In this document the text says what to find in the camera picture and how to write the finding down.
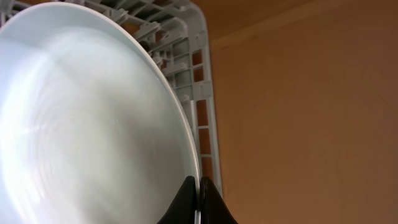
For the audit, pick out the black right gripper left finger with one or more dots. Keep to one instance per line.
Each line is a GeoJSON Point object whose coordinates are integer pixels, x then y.
{"type": "Point", "coordinates": [183, 206]}

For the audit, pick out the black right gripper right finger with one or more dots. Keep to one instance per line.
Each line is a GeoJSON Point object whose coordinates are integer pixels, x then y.
{"type": "Point", "coordinates": [212, 207]}

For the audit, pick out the light blue plate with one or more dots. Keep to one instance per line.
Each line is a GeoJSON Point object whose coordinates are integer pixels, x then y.
{"type": "Point", "coordinates": [85, 208]}

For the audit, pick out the grey dishwasher rack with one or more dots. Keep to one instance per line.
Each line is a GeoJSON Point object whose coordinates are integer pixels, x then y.
{"type": "Point", "coordinates": [192, 62]}

